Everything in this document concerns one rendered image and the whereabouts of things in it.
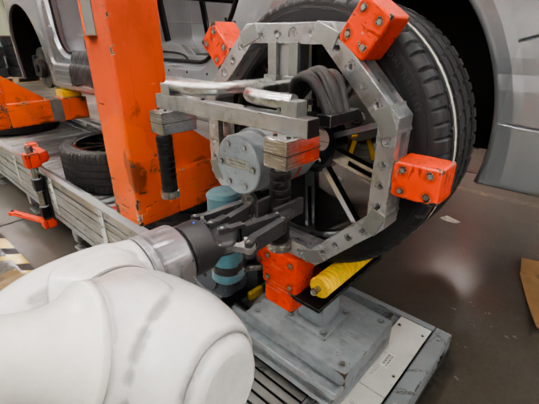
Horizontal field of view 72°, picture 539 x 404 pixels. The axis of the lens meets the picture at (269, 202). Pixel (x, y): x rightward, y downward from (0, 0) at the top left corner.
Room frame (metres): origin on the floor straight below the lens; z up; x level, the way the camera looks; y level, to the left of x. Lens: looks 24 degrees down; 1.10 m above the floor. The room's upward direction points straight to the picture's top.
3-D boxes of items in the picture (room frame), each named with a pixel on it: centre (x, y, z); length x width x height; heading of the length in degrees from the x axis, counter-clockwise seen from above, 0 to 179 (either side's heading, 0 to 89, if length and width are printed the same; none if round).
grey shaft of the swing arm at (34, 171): (1.95, 1.31, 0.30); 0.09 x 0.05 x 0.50; 48
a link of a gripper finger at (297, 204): (0.55, -0.03, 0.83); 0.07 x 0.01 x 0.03; 137
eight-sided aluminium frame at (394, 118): (0.86, -0.05, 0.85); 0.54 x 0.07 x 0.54; 48
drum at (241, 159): (0.81, 0.00, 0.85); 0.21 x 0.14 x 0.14; 138
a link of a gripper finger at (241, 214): (0.52, 0.06, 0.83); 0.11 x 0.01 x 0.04; 149
